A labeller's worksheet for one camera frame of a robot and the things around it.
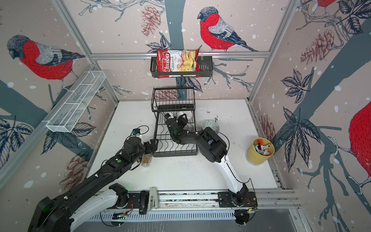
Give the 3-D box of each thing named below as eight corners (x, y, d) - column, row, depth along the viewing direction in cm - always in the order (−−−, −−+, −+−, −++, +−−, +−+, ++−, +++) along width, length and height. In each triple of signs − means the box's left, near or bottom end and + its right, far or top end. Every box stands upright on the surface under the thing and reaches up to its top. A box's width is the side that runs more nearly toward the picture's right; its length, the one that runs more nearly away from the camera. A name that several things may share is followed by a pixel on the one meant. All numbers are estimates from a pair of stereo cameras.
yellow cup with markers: (246, 165, 87) (254, 156, 76) (241, 148, 94) (248, 137, 83) (266, 165, 87) (278, 156, 76) (260, 148, 94) (270, 137, 83)
